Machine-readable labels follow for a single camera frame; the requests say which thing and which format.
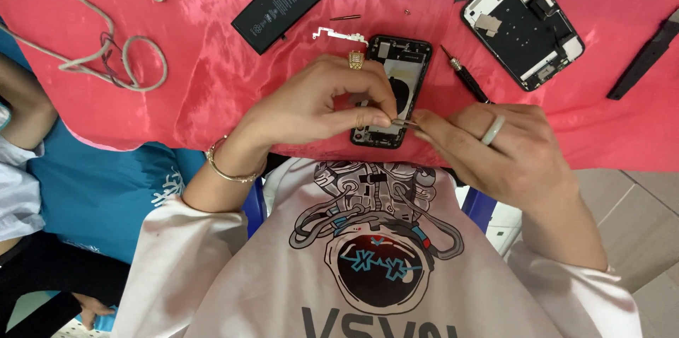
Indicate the person's left hand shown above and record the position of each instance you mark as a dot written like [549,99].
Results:
[297,110]

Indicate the person's right hand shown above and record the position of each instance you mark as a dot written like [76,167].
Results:
[509,163]

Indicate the person's right fingers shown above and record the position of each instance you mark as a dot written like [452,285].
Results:
[456,128]

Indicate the silver metal tweezers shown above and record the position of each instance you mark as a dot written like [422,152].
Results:
[406,122]

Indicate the black precision screwdriver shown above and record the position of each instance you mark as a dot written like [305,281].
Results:
[470,78]

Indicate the black phone rear housing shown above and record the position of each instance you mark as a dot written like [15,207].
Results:
[409,62]

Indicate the phone screen assembly with shield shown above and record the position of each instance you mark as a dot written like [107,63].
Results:
[520,35]

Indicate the thin brown pin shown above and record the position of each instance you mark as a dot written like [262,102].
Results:
[345,17]

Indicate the white printed sweatshirt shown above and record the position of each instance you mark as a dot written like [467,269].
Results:
[371,274]

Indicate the black plastic pry tool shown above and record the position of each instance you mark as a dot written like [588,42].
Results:
[642,59]

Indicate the black phone battery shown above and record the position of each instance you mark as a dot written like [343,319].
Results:
[276,6]

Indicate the pink satin cloth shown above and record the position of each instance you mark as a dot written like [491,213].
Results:
[212,88]

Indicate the blue cloth with white print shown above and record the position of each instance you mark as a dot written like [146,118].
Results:
[106,195]

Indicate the silver metal bracket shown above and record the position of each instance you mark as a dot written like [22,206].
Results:
[339,34]

